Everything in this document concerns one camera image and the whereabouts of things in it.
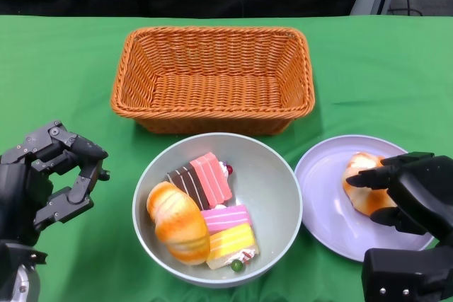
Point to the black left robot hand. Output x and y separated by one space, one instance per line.
17 189

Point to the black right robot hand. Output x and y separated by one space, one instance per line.
428 196

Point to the grey-green bowl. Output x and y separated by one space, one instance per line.
269 181

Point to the oval orange bread loaf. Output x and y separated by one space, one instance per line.
177 220

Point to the lavender plate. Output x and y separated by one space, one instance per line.
318 174

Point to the coral pink cake slice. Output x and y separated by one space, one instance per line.
212 178

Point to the magenta striped cake slice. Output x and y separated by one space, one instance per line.
226 219

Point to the yellow striped cake slice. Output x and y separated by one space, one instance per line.
230 242

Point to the orange wicker basket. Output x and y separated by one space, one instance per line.
212 100

